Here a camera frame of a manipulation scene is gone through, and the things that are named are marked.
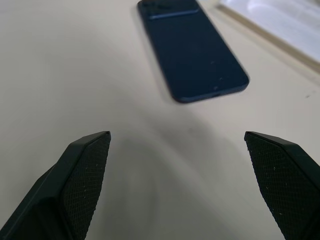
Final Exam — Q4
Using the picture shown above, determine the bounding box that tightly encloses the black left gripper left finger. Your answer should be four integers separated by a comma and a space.
0, 130, 112, 240

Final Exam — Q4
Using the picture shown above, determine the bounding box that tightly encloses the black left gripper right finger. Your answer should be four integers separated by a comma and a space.
243, 131, 320, 240

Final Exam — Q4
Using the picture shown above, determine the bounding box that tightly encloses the white tray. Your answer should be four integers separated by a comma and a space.
199, 0, 320, 79

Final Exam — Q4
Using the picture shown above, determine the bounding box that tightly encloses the dark blue smartphone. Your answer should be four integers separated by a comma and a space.
136, 0, 251, 105

